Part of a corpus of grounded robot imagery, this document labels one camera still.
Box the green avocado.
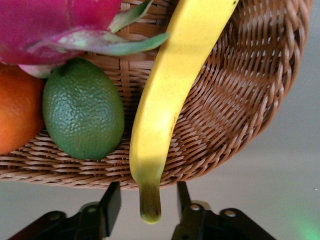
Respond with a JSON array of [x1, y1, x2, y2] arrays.
[[42, 57, 125, 161]]

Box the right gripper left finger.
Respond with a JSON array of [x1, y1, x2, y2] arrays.
[[67, 181, 123, 240]]

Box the pink dragon fruit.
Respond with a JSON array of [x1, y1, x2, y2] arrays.
[[0, 0, 171, 79]]

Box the orange mandarin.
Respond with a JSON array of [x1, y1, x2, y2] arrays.
[[0, 63, 46, 156]]

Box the yellow banana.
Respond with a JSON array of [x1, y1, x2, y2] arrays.
[[129, 0, 240, 224]]

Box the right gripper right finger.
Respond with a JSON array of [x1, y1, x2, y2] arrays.
[[171, 181, 221, 240]]

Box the brown wicker basket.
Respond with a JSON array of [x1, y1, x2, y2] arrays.
[[0, 0, 315, 191]]

